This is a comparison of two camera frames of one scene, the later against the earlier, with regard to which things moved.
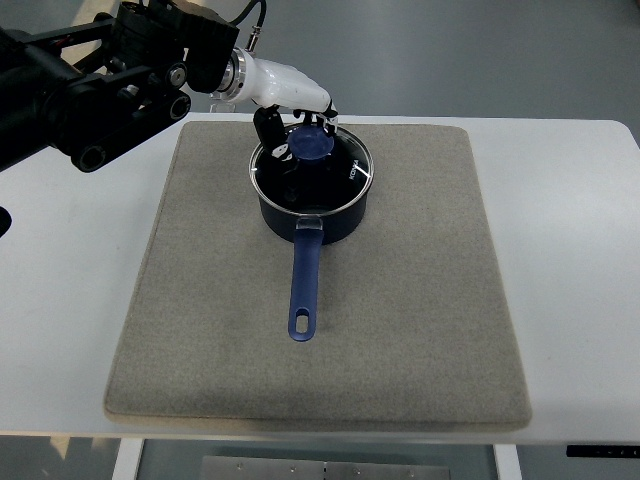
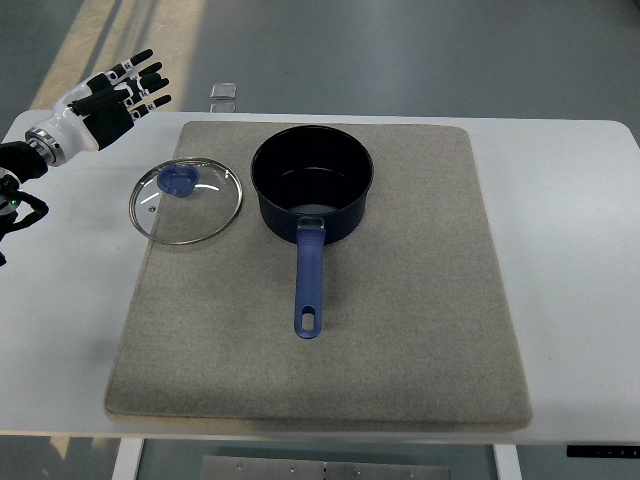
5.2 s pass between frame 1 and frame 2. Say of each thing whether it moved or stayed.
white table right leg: stayed
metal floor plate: stayed
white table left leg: stayed
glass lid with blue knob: moved
